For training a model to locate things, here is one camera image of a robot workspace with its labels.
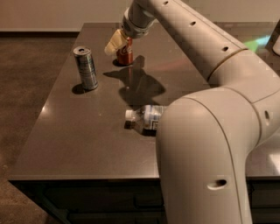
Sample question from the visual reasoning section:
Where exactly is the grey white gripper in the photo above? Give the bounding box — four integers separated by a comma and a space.
104, 1, 155, 55

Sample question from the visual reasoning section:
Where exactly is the red coke can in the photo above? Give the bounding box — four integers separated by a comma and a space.
116, 38, 133, 66

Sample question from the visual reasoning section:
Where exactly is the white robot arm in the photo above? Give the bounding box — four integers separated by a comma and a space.
105, 0, 280, 224

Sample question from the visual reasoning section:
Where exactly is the silver blue tall can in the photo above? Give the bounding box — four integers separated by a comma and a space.
73, 46, 98, 90

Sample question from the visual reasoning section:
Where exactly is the clear plastic water bottle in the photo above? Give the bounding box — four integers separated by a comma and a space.
125, 105, 167, 131

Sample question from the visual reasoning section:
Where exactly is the dark lower cabinet drawer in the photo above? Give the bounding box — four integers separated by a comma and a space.
67, 210, 168, 224

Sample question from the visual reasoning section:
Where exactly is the dark right cabinet drawer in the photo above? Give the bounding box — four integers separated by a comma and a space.
248, 182, 280, 208

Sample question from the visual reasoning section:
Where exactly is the dark cabinet drawer with handle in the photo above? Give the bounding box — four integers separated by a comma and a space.
43, 183, 165, 210

